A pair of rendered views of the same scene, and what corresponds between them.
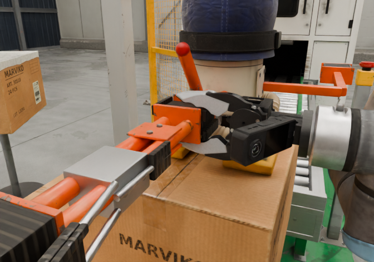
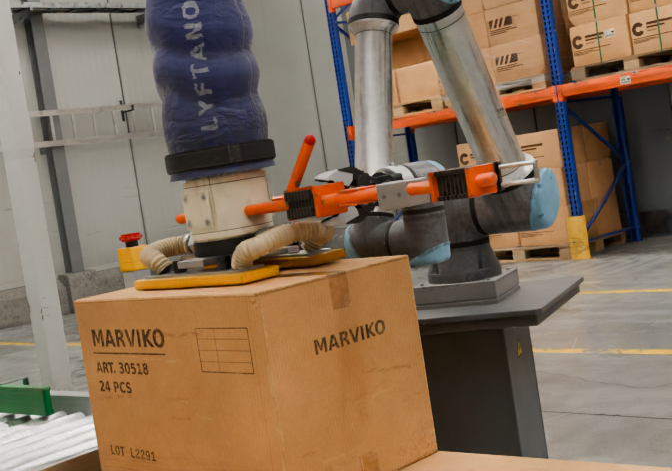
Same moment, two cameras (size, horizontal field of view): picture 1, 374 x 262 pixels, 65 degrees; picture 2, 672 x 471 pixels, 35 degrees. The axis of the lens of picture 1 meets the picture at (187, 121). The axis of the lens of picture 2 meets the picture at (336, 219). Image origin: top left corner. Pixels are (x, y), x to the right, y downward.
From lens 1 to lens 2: 1.89 m
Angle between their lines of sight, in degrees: 70
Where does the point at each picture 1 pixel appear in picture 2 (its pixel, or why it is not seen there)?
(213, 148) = (351, 214)
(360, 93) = not seen: hidden behind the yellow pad
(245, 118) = (364, 181)
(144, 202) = (330, 283)
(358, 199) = (421, 221)
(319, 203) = not seen: hidden behind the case
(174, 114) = (329, 190)
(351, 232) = (425, 248)
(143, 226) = (333, 313)
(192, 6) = (225, 119)
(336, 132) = (406, 174)
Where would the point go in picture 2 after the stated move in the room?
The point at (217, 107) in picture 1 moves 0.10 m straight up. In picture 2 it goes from (347, 178) to (339, 127)
